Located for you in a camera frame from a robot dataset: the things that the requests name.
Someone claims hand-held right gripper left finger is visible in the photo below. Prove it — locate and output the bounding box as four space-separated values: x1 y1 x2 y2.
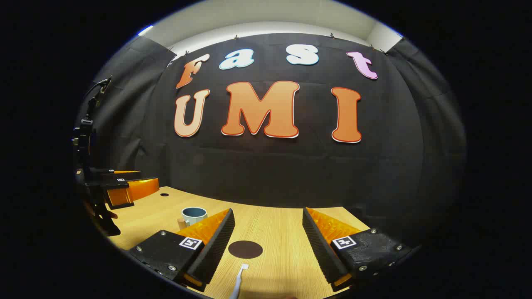
128 208 236 292

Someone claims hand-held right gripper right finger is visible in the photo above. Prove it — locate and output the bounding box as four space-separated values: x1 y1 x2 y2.
302 207 412 292

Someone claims dark brown round coaster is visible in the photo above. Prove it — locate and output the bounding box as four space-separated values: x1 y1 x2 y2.
228 240 263 259

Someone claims blue cup with wooden handle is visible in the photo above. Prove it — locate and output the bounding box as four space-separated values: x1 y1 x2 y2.
177 207 207 230

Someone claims white toothbrush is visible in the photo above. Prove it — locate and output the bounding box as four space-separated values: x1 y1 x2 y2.
229 264 249 299

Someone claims wooden desktop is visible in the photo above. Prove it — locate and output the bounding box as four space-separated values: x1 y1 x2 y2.
106 186 370 299

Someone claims black backdrop cloth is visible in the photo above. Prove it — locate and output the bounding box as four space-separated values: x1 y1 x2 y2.
77 33 466 250

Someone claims black cable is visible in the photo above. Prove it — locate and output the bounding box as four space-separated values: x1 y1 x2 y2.
85 77 113 113

